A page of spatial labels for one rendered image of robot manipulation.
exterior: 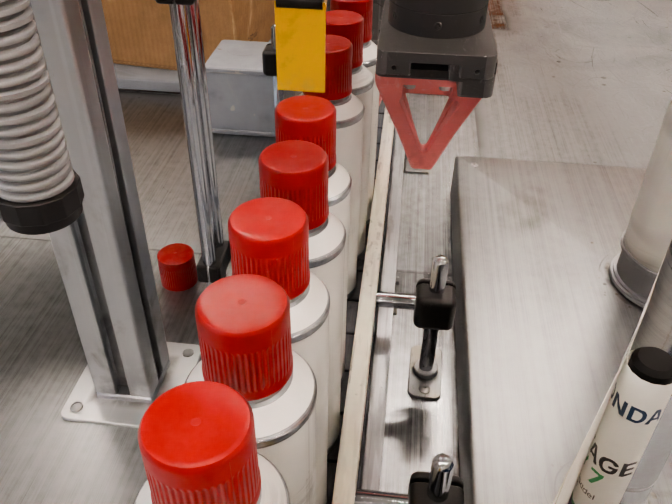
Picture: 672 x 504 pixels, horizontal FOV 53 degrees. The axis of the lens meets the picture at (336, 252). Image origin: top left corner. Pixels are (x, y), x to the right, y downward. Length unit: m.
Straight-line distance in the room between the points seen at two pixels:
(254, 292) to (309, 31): 0.22
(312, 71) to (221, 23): 0.57
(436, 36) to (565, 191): 0.36
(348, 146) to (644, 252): 0.25
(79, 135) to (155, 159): 0.45
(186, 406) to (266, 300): 0.05
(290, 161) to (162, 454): 0.16
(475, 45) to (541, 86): 0.70
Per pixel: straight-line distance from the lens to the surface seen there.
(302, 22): 0.42
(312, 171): 0.31
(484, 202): 0.68
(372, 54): 0.55
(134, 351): 0.51
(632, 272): 0.59
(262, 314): 0.23
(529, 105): 1.02
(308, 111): 0.36
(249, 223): 0.27
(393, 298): 0.50
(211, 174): 0.47
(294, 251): 0.27
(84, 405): 0.56
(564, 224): 0.67
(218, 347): 0.23
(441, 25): 0.40
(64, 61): 0.39
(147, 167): 0.84
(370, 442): 0.45
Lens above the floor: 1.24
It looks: 37 degrees down
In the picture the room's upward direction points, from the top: 1 degrees clockwise
